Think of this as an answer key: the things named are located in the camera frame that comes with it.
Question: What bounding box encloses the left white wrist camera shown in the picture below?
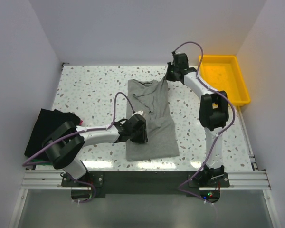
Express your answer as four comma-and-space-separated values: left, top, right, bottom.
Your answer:
133, 110, 144, 116

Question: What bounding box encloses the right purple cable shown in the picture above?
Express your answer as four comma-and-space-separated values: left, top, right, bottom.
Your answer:
172, 42, 236, 200

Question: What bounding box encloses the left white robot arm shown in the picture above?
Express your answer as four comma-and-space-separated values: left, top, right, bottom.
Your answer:
42, 111, 148, 186

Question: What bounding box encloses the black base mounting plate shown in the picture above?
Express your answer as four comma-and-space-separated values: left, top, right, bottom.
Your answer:
61, 171, 230, 200

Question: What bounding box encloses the grey t shirt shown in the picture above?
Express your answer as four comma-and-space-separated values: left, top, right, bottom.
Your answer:
126, 79, 180, 162

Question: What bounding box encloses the yellow plastic bin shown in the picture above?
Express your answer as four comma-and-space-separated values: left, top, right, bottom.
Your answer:
199, 55, 250, 106

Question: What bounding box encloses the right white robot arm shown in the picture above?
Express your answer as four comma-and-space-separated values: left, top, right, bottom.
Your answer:
165, 51, 229, 187

